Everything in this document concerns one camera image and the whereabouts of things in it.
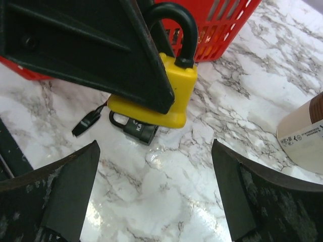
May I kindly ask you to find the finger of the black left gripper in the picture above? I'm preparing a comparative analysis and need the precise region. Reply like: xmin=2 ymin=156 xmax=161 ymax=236
xmin=1 ymin=1 xmax=175 ymax=114

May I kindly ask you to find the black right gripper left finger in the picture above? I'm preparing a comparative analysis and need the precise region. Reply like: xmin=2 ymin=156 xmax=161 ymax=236
xmin=1 ymin=141 xmax=100 ymax=241

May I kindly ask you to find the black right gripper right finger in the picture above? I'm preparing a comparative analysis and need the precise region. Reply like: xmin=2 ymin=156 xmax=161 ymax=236
xmin=211 ymin=140 xmax=322 ymax=241

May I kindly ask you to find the yellow Opel padlock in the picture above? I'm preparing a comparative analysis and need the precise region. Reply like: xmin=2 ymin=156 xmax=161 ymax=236
xmin=72 ymin=2 xmax=199 ymax=138

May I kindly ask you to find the brown wrapped paper roll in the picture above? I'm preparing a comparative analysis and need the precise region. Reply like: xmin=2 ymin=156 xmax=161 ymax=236
xmin=277 ymin=93 xmax=323 ymax=174

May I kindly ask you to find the black Kaijing padlock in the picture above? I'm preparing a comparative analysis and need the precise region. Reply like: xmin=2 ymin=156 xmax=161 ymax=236
xmin=109 ymin=111 xmax=159 ymax=145

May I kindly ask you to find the red plastic basket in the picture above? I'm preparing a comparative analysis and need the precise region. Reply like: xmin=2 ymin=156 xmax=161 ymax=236
xmin=1 ymin=1 xmax=261 ymax=81

